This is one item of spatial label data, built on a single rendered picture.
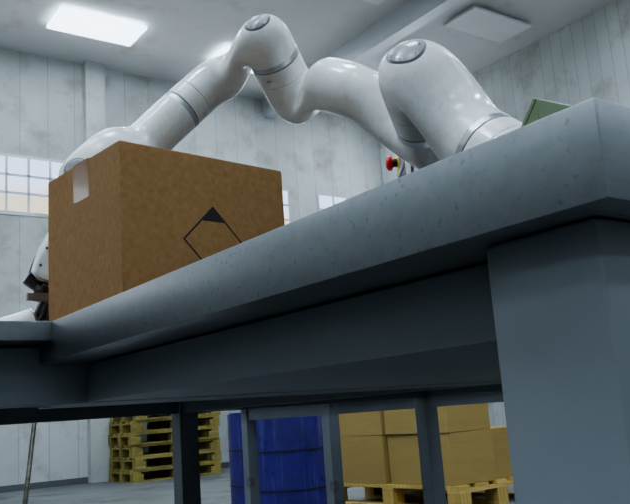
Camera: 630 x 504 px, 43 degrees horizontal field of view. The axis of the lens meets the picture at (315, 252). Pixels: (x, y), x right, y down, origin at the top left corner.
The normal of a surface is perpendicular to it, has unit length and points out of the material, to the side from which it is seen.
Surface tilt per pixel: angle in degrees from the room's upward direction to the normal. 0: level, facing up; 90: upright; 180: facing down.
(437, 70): 86
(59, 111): 90
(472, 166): 90
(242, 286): 90
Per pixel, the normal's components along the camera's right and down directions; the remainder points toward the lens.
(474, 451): 0.59, -0.20
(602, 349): -0.81, -0.06
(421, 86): -0.16, -0.11
